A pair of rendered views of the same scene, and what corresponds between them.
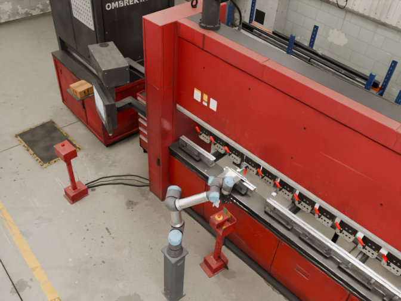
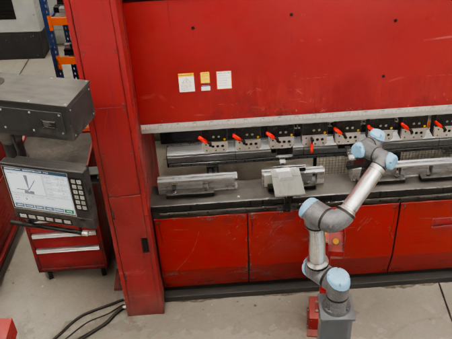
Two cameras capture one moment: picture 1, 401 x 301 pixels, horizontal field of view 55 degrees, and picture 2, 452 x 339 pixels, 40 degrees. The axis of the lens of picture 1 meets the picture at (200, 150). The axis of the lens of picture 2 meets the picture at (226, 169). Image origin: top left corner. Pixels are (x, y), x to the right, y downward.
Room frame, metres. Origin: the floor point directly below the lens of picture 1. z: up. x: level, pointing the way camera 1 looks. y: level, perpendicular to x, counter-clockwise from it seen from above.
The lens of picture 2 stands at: (0.69, 2.05, 3.31)
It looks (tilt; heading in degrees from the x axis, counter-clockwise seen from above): 36 degrees down; 317
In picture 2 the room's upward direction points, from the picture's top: 3 degrees counter-clockwise
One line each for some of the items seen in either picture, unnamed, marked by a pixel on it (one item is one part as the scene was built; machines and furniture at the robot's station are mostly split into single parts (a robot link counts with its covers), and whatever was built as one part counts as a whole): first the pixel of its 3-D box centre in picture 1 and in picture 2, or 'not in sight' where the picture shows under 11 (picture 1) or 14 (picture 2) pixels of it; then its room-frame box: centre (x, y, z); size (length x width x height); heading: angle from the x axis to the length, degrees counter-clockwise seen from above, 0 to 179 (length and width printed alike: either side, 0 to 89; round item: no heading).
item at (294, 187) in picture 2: (225, 180); (287, 181); (2.62, -0.27, 1.00); 0.26 x 0.18 x 0.01; 138
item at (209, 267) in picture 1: (213, 262); (321, 316); (2.28, -0.24, 0.06); 0.25 x 0.20 x 0.12; 128
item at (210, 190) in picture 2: (190, 153); (190, 193); (3.09, 0.11, 0.89); 0.30 x 0.05 x 0.03; 48
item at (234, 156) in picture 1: (236, 152); (280, 133); (2.75, -0.35, 1.26); 0.15 x 0.09 x 0.17; 48
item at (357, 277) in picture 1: (355, 276); not in sight; (1.75, -1.37, 0.89); 0.30 x 0.05 x 0.03; 48
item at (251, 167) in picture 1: (252, 163); (313, 130); (2.62, -0.50, 1.26); 0.15 x 0.09 x 0.17; 48
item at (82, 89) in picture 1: (80, 88); not in sight; (3.94, 1.53, 1.04); 0.30 x 0.26 x 0.12; 44
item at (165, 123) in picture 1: (182, 110); (127, 142); (3.52, 0.24, 1.15); 0.85 x 0.25 x 2.30; 138
